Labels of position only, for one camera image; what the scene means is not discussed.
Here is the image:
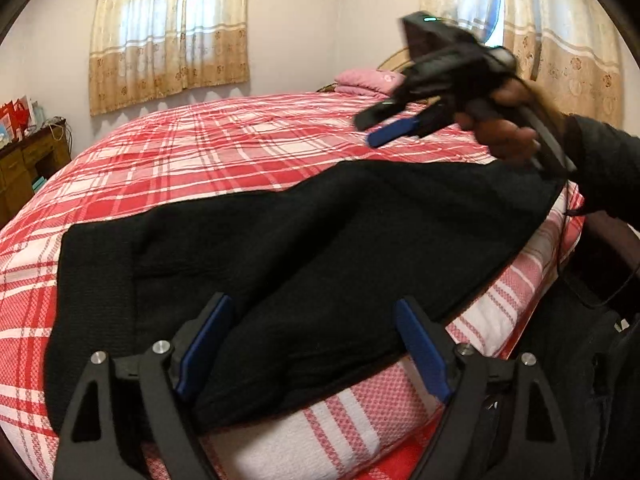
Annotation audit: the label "person's dark clothing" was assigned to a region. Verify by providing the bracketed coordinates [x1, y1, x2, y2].
[480, 210, 640, 480]

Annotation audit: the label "red plaid blanket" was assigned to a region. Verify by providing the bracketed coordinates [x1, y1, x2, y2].
[0, 91, 586, 480]

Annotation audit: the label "pink pillow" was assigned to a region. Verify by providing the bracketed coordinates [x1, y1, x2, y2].
[334, 67, 407, 97]

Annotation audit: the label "thin black cable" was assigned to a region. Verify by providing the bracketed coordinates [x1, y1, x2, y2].
[552, 195, 640, 308]

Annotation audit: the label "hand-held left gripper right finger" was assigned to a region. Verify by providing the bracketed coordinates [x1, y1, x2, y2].
[392, 297, 591, 480]

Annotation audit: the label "person's right forearm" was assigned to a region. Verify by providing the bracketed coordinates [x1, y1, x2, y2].
[560, 114, 640, 226]

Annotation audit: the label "cream wooden headboard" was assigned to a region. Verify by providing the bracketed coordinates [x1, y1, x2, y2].
[376, 46, 412, 72]

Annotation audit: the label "person's right hand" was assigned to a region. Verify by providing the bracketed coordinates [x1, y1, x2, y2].
[454, 79, 551, 165]

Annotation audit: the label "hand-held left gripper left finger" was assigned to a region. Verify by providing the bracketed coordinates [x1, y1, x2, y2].
[52, 292, 236, 480]

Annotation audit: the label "red paper bag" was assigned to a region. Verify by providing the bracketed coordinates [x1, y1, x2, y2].
[0, 99, 31, 142]

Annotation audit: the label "brown wooden desk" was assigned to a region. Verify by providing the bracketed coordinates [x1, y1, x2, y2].
[0, 119, 72, 228]

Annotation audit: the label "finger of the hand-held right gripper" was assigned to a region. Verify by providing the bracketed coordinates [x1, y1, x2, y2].
[353, 99, 408, 130]
[366, 112, 426, 149]

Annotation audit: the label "beige patterned curtain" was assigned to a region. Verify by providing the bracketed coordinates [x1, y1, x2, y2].
[89, 0, 251, 117]
[419, 0, 626, 126]

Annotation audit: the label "black pants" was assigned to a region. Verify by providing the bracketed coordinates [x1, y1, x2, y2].
[42, 157, 561, 433]

